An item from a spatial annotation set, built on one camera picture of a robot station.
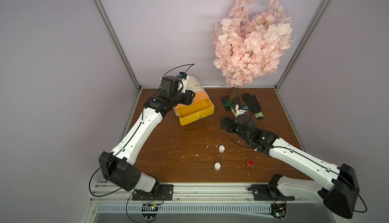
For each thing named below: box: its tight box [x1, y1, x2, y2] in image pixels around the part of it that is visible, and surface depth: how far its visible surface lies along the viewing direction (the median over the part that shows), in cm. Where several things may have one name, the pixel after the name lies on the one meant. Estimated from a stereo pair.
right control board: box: [269, 202, 288, 219], surface depth 71 cm
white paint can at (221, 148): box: [218, 144, 226, 154], surface depth 87 cm
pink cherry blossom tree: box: [212, 0, 296, 88], surface depth 66 cm
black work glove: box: [242, 92, 264, 120], surface depth 112 cm
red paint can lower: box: [246, 159, 254, 167], surface depth 82 cm
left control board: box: [140, 203, 160, 219], surface depth 72 cm
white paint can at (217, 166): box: [214, 162, 222, 171], surface depth 81 cm
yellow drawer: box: [175, 97, 215, 126], surface depth 88 cm
